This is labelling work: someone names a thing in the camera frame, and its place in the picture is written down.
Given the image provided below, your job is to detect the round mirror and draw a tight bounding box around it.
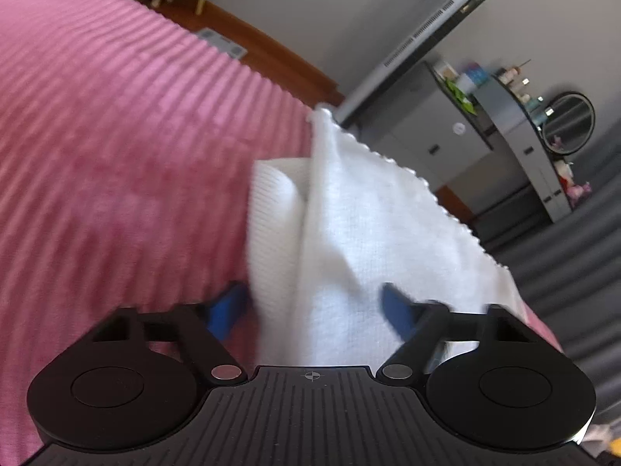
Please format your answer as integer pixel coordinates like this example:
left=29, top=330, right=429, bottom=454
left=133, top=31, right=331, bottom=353
left=540, top=90, right=597, bottom=157

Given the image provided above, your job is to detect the grey dressing table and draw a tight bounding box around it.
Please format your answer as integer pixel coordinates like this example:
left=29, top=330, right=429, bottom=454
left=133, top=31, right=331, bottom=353
left=473, top=75, right=574, bottom=225

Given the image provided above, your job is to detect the pink toy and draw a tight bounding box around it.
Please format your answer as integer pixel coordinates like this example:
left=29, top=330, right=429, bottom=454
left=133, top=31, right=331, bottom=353
left=564, top=181, right=593, bottom=203

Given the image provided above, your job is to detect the grey curtain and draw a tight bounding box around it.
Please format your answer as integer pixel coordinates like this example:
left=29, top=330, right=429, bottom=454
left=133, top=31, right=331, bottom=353
left=478, top=153, right=621, bottom=442

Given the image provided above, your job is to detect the green packet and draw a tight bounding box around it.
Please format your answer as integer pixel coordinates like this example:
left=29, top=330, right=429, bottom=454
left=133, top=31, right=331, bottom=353
left=442, top=78, right=479, bottom=113

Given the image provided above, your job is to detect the blue box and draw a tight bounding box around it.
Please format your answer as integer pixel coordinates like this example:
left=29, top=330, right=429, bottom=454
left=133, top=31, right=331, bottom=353
left=458, top=64, right=489, bottom=94

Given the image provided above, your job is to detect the grey drawer cabinet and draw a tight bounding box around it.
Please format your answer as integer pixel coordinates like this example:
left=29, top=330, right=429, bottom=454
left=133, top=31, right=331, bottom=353
left=359, top=62, right=496, bottom=196

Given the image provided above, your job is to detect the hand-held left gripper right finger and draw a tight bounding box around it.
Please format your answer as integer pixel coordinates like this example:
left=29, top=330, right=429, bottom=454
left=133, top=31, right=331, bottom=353
left=381, top=282, right=534, bottom=382

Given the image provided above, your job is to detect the white ribbed knit sweater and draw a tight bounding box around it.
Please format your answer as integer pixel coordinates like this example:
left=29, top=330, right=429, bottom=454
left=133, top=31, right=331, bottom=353
left=245, top=104, right=527, bottom=367

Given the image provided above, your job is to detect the grey floor scale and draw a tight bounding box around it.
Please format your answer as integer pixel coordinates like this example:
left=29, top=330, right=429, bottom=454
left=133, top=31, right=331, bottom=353
left=195, top=28, right=249, bottom=60

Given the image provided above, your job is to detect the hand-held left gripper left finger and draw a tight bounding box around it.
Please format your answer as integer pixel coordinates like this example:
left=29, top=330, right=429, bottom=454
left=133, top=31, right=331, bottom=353
left=90, top=282, right=250, bottom=384

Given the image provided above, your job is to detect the pink ribbed blanket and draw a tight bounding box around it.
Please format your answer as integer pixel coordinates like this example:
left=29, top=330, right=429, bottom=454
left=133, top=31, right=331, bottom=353
left=0, top=0, right=566, bottom=466

